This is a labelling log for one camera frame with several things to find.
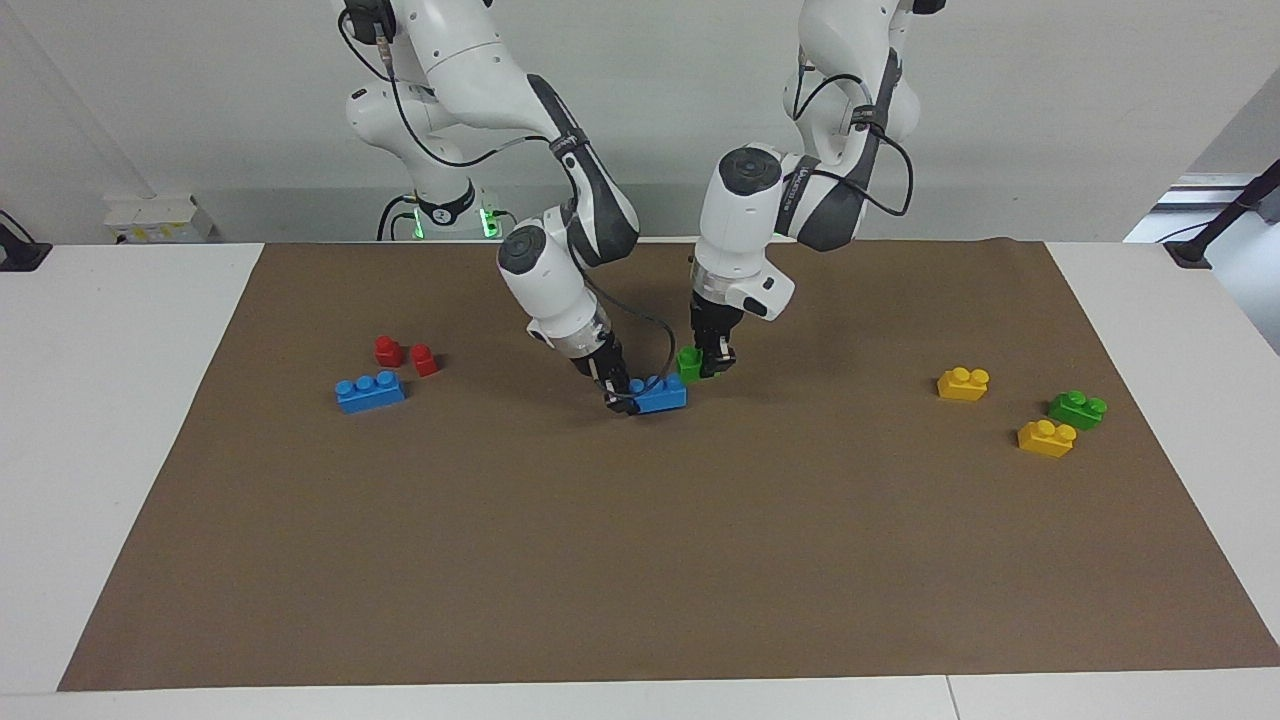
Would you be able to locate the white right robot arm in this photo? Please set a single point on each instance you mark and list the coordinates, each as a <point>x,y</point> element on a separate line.
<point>545,270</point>

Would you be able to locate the blue three-stud toy block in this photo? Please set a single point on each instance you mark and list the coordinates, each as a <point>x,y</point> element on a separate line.
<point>662,396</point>
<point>370,394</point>

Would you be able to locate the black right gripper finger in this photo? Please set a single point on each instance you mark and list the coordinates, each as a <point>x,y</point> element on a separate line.
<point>631,404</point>
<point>612,401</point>

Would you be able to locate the black stand with pole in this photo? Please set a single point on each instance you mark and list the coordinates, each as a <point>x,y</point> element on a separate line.
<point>1215,225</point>

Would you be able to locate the red one-stud toy block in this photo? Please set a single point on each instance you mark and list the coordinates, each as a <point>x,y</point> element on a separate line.
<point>388,352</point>
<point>425,361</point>

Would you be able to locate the brown paper mat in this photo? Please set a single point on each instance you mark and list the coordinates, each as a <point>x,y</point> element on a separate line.
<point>640,550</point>

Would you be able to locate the black table clamp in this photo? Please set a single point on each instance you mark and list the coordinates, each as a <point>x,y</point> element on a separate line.
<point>20,255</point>

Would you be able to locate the green two-stud toy block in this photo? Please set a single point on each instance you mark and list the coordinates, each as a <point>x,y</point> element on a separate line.
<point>1077,411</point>
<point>688,364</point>

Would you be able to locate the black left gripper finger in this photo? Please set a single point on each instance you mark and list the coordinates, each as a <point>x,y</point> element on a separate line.
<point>709,362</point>
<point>727,357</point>

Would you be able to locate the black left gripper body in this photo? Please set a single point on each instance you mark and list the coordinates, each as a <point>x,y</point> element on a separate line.
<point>717,325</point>

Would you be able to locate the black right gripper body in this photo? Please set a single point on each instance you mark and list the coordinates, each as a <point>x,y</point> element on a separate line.
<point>605,365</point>

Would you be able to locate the yellow two-stud toy block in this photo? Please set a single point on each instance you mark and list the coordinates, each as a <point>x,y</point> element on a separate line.
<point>962,386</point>
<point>1045,440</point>

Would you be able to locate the white box with yellow label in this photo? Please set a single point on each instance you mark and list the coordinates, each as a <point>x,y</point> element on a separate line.
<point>155,218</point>

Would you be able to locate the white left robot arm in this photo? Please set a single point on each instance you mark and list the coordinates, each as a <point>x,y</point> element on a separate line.
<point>750,220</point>

